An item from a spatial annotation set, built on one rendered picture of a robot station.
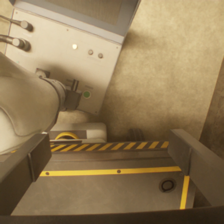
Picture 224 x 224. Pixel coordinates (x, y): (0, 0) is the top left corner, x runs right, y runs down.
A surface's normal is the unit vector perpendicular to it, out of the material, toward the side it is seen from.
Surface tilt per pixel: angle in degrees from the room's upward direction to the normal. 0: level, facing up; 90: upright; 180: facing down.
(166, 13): 0
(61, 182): 0
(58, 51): 0
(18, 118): 68
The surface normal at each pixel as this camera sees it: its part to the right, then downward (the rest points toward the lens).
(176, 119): 0.04, 0.25
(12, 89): 0.64, -0.62
